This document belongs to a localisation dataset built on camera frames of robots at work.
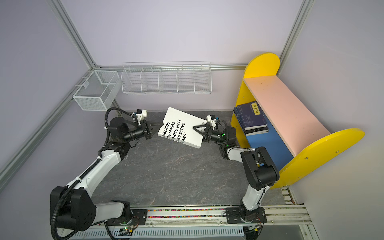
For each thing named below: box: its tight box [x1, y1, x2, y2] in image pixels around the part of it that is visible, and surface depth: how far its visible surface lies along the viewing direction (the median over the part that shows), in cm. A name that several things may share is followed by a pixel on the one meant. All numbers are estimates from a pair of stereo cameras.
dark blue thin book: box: [233, 101, 268, 131], surface depth 91 cm
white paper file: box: [158, 106, 208, 149], surface depth 76 cm
